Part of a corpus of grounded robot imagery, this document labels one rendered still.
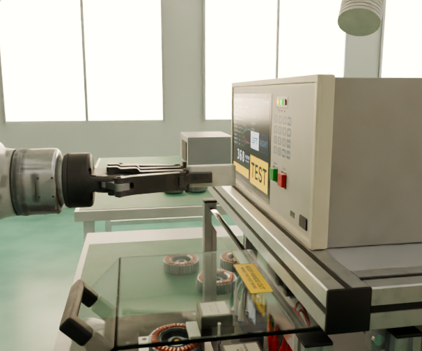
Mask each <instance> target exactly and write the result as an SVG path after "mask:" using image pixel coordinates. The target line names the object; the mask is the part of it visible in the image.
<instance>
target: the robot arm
mask: <svg viewBox="0 0 422 351"><path fill-rule="evenodd" d="M0 2H1V0H0ZM235 185H236V165H234V164H204V165H187V161H182V166H181V164H124V163H108V164H107V167H103V168H98V169H97V168H95V167H94V161H93V156H92V155H91V154H90V153H66V155H64V156H63V157H62V154H61V151H60V150H59V149H58V148H31V149H27V148H20V149H11V148H4V146H3V144H2V143H1V142H0V220H1V219H5V218H8V217H14V216H21V215H22V216H29V215H45V214H59V213H60V212H62V210H63V206H64V204H65V206H66V207H68V208H89V207H92V206H93V205H94V202H95V193H96V192H97V193H108V196H115V197H118V198H121V197H124V196H131V195H137V194H151V193H159V192H173V191H185V193H187V192H189V188H190V187H220V186H235Z"/></svg>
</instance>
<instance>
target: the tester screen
mask: <svg viewBox="0 0 422 351"><path fill-rule="evenodd" d="M269 111H270V99H258V98H240V97H234V110H233V164H234V161H235V162H237V163H238V164H240V165H241V166H243V167H244V168H246V169H248V170H249V179H248V178H246V177H245V176H244V175H242V174H241V173H240V172H238V171H236V175H237V176H239V177H240V178H241V179H243V181H245V182H246V183H248V184H249V185H251V186H252V187H253V188H254V189H256V190H257V191H258V192H260V193H261V194H262V195H263V196H265V197H266V198H268V180H267V195H266V193H264V192H263V191H261V190H260V189H259V188H257V187H256V186H255V185H253V184H251V183H250V159H251V155H253V156H254V157H257V158H258V159H261V160H262V161H264V162H267V163H268V171H269V140H268V155H266V154H264V153H261V152H259V151H257V150H254V149H253V148H251V131H254V132H257V133H261V134H264V135H267V136H269ZM237 148H240V149H242V150H244V163H242V162H241V161H239V160H238V159H237Z"/></svg>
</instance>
